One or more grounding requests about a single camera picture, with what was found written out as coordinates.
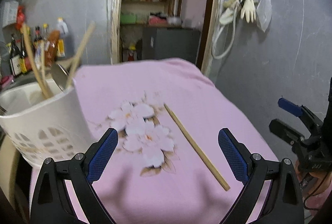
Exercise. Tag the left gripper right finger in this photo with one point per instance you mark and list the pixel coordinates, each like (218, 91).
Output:
(283, 203)

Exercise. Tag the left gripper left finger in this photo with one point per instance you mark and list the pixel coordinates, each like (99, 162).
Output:
(51, 201)

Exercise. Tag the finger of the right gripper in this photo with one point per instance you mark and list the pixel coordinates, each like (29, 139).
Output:
(291, 136)
(298, 109)

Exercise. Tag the wooden chopstick diagonal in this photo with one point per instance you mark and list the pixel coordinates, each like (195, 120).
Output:
(198, 150)

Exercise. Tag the large steel spoon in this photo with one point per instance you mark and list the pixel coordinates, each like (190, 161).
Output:
(59, 75)

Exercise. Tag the pale chopstick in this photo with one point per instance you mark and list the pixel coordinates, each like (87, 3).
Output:
(42, 61)

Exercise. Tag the person right hand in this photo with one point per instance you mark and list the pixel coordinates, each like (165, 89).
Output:
(313, 183)

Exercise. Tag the white plastic utensil holder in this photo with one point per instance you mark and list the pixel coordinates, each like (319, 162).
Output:
(45, 128)

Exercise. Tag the pink floral cloth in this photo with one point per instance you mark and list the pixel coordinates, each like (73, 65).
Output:
(184, 191)

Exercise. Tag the hanging mesh bag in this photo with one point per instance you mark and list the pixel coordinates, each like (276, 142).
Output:
(264, 14)

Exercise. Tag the rubber gloves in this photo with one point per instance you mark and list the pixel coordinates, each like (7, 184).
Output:
(248, 11)

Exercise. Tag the dark sauce bottle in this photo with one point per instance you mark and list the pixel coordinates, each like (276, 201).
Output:
(15, 58)

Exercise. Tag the orange spice bag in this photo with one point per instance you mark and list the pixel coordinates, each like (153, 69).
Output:
(50, 49)

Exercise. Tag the dark grey cabinet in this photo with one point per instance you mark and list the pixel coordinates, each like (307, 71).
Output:
(165, 43)

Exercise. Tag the red plastic bag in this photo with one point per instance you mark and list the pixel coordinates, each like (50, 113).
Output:
(20, 19)

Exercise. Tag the white box on wall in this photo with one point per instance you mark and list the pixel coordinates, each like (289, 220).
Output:
(10, 10)

